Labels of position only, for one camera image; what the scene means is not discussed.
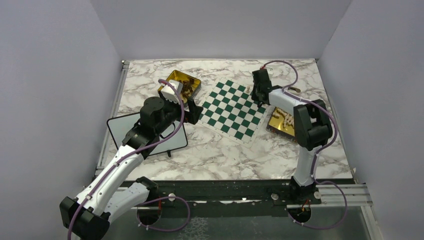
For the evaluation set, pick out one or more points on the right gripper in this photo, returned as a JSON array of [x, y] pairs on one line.
[[253, 96]]

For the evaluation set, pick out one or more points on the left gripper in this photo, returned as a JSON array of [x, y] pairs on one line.
[[193, 115]]

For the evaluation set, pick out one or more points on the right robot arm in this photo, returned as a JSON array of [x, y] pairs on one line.
[[312, 129]]

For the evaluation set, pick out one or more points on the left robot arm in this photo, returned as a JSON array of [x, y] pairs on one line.
[[90, 214]]

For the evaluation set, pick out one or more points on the gold tin with dark pieces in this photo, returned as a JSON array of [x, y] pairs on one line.
[[180, 76]]

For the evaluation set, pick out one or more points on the pile of dark chess pieces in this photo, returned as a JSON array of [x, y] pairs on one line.
[[187, 88]]

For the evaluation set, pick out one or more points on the green white chess board mat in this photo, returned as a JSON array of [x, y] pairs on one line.
[[228, 110]]

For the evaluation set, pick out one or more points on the gold tin with light pieces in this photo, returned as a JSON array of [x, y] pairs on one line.
[[275, 126]]

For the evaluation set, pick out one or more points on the pile of light chess pieces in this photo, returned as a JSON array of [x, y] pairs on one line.
[[286, 118]]

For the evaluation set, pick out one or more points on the beige stapler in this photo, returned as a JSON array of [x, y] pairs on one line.
[[294, 89]]

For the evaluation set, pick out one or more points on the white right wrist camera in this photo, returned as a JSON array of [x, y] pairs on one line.
[[270, 71]]

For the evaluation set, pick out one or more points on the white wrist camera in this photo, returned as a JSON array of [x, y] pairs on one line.
[[170, 94], [270, 71]]

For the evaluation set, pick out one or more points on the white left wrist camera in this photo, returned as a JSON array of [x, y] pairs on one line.
[[170, 94]]

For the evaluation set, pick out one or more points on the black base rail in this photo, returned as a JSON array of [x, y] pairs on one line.
[[229, 198]]

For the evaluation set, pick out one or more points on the aluminium rail right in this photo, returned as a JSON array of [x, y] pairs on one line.
[[356, 195]]

